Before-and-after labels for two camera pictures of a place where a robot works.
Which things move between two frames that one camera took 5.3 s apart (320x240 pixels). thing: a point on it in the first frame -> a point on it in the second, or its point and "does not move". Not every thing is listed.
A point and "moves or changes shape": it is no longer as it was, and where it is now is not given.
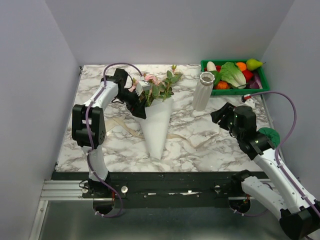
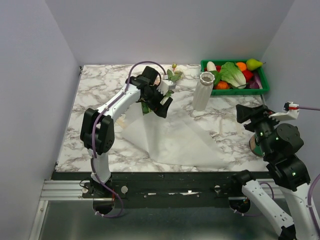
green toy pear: x=252 y=64 does not move
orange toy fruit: x=241 y=65 does not move
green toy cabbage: x=230 y=73 does not move
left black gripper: x=137 y=109 -> x=161 y=111
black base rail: x=157 y=189 does not move
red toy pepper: x=248 y=74 does not move
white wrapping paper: x=158 y=114 moves or changes shape
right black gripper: x=228 y=109 -> x=256 y=114
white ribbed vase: x=203 y=91 does not move
